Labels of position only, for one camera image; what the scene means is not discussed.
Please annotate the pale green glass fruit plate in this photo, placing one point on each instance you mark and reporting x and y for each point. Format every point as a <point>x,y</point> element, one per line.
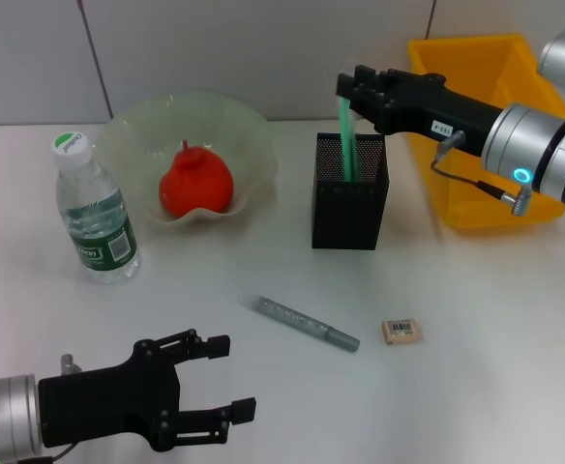
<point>132,130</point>

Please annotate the green toothbrush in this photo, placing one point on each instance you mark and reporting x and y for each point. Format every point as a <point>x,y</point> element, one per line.
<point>347,145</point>

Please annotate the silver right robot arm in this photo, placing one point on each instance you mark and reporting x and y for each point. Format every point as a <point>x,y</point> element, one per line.
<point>539,150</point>

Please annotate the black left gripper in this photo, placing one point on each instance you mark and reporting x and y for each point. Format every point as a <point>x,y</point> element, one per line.
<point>103,401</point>

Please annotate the clear green-label water bottle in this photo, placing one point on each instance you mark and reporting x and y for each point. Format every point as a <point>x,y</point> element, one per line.
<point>98,227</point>

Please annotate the beige eraser with barcode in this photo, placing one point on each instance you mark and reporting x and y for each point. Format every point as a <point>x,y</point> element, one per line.
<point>401,332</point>

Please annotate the black mesh pen holder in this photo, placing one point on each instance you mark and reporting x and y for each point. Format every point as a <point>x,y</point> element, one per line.
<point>347,217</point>

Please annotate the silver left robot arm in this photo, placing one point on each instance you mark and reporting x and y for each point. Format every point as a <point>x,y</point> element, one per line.
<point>2,415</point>

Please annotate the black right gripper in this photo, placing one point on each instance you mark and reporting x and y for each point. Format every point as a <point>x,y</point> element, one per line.
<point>432,111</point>

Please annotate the grey marker pen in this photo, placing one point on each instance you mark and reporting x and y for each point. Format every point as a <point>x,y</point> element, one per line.
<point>302,323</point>

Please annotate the yellow plastic storage bin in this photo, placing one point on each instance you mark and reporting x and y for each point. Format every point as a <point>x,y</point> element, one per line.
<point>476,63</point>

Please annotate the red-orange toy orange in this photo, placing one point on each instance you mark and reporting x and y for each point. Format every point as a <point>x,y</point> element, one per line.
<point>195,183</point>

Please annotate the left gripper silver pin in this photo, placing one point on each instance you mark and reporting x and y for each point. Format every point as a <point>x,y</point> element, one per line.
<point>68,363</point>

